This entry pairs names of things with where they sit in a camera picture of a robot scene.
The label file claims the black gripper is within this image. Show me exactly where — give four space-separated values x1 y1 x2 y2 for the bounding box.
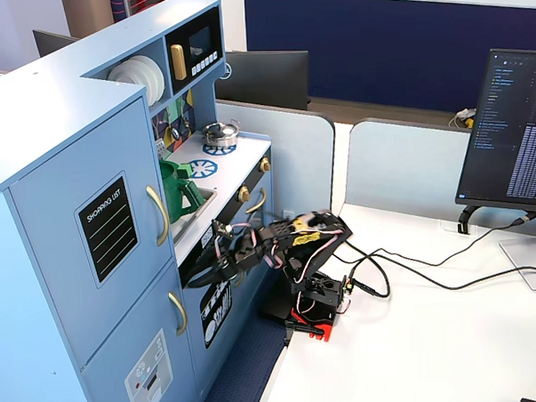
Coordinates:
181 229 273 290

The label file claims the cabinet door with shopping list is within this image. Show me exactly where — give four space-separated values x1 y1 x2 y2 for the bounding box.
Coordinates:
4 93 181 372

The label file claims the cabinet door with dishes print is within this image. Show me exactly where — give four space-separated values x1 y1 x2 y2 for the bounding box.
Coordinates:
179 249 277 397

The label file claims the oven door with window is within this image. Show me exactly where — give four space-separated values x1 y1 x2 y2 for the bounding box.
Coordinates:
230 173 280 302

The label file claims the cabinet door with dispenser print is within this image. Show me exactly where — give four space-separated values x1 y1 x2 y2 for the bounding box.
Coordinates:
76 257 202 402

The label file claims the black toy microwave door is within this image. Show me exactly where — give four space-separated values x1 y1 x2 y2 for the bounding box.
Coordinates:
164 6 225 95

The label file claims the grey toy sink basin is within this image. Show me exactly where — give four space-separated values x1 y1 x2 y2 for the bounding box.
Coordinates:
169 187 221 246

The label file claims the green plastic pitcher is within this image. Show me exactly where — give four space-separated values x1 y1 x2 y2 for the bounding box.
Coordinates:
158 157 208 225

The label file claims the red table clamp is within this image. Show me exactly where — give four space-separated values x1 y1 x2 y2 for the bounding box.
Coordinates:
284 307 336 344

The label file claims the steel pot with lid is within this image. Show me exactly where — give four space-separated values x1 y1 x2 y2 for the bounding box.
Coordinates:
201 118 243 150

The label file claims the pale desk divider panel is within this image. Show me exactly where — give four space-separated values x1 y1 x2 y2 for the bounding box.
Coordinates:
342 114 476 216
213 93 340 221

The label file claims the white toy plate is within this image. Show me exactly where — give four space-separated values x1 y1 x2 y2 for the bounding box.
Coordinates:
140 53 166 103
107 54 156 105
132 53 164 104

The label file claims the black monitor back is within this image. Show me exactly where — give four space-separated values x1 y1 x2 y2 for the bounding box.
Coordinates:
214 47 312 116

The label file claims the blue toy play kitchen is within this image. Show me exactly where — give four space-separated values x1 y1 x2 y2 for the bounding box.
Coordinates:
0 0 284 402

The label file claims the dark monitor with thin edge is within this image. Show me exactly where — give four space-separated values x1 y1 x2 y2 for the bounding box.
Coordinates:
32 27 81 59

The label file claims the silver monitor stand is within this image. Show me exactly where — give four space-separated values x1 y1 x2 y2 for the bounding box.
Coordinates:
497 213 536 294

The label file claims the monitor showing code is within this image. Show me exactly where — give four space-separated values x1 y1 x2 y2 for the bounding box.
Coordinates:
447 46 536 216

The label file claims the small wrist camera board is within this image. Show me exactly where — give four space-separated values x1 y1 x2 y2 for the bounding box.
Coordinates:
211 219 235 240

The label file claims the black cable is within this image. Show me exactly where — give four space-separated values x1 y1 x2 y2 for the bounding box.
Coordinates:
348 242 536 301
335 213 536 273

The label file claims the black monitor bracket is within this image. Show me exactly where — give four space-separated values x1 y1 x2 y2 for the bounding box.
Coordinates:
456 204 480 237

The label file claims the yellow and white cable bundle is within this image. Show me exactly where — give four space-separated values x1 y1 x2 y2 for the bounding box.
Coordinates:
446 107 476 132

